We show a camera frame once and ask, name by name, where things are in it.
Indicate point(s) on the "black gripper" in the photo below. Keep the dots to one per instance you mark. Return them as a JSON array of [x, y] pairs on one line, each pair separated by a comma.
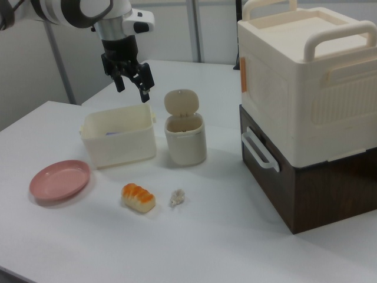
[[119, 53]]

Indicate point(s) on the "crumpled white paper scrap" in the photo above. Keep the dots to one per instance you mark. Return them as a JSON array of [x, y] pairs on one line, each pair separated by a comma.
[[176, 198]]

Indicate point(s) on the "small beige lidded trash can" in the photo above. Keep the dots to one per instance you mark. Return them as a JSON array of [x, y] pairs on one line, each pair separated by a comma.
[[185, 147]]

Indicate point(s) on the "pink plastic plate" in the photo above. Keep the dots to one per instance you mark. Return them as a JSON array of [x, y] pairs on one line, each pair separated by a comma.
[[59, 180]]

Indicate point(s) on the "dark brown wooden drawer box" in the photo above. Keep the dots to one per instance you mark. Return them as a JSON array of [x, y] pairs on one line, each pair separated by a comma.
[[324, 197]]

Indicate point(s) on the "open white plastic storage box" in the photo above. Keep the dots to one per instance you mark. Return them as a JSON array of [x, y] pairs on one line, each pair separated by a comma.
[[120, 150]]

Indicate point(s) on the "black camera stand pole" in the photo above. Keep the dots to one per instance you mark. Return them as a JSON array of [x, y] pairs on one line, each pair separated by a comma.
[[238, 29]]

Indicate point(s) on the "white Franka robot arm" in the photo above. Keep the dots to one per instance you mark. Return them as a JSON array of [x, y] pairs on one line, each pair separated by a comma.
[[59, 9]]

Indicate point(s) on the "toy bread with orange glaze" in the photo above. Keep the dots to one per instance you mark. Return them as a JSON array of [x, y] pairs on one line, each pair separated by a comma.
[[138, 198]]

